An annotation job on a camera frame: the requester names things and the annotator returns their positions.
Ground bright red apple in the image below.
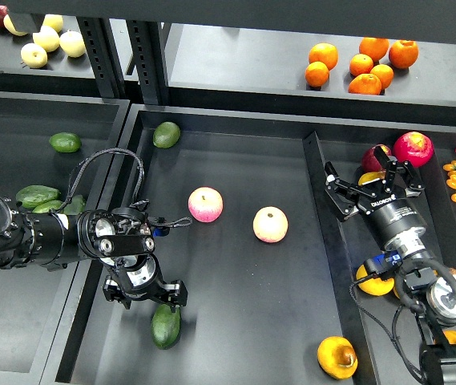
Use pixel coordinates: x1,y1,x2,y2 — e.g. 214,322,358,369
392,132,434,168

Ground black left tray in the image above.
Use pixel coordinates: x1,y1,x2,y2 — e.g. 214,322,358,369
0,92,129,384

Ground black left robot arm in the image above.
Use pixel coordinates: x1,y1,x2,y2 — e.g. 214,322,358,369
0,148,192,310

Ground orange top middle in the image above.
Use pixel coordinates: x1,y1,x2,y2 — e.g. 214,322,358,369
359,37,389,63

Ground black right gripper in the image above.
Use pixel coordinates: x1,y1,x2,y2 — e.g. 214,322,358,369
324,146,426,251

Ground orange top left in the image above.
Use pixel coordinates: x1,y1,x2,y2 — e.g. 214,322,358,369
309,43,339,71

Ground orange bottom front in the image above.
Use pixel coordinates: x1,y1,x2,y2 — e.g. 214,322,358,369
348,73,381,95

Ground green avocado far left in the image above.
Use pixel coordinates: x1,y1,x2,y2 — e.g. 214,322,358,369
49,132,82,153

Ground green avocado cluster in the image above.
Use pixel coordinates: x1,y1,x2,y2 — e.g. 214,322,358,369
15,184,60,209
32,200,63,213

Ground pale yellow apple front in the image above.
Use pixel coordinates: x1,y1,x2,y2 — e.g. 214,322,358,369
20,43,48,69

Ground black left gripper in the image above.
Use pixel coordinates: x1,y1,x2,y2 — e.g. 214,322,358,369
103,254,188,309

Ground orange top right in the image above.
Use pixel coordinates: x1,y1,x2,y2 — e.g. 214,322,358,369
388,40,419,69

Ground dark green avocado upright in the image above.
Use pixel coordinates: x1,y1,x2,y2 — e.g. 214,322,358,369
63,195,86,215

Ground black tray divider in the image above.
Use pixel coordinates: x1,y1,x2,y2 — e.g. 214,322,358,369
303,132,378,384

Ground pale yellow pink apple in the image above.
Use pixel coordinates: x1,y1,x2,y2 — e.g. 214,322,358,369
252,206,289,243

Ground black centre tray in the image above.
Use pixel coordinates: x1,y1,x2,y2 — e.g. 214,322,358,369
41,103,456,385

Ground orange lower left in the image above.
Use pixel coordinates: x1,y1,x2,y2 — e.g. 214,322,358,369
305,61,329,87

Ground pale yellow apple middle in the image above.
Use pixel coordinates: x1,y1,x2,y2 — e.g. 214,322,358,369
32,26,60,52

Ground pale yellow apple right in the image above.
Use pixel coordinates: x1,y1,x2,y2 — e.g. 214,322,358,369
59,30,86,59

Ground green avocado upper cluster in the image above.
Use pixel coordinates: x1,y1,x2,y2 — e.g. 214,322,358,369
15,184,60,209

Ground orange small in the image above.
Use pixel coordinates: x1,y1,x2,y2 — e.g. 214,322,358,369
370,64,394,91
349,54,374,77

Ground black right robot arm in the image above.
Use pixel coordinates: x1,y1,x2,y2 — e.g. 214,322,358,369
325,148,456,384

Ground orange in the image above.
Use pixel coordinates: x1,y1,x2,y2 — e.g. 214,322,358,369
305,61,329,87
348,73,381,95
388,40,419,69
359,37,389,63
309,43,339,71

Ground pale yellow apple hidden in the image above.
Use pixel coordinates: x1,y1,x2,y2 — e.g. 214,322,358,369
3,14,28,37

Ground light green avocado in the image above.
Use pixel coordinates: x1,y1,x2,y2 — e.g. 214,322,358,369
153,121,181,148

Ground black shelf upright post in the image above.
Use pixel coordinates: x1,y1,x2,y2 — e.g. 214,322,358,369
126,20,170,106

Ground pale yellow apple back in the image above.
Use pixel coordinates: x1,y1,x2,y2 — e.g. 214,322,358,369
42,14,63,33

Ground orange centre small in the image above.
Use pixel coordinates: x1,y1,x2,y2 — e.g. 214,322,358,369
349,54,374,77

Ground orange right small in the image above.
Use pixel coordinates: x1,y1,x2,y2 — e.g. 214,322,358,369
370,64,394,91

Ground black tray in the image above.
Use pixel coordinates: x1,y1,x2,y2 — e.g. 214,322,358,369
0,92,129,384
41,103,456,385

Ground dark green avocado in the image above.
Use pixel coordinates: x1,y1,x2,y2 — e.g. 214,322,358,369
63,195,86,215
151,304,181,349

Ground yellow pear brown stem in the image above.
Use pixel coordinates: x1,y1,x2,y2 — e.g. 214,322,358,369
317,336,358,380

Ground pink red apple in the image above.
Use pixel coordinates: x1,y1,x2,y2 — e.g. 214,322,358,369
188,187,224,223

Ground green avocado middle cluster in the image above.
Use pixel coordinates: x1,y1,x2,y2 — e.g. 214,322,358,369
32,200,63,213

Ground dark red apple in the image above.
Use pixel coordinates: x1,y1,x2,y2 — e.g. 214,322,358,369
361,144,392,172

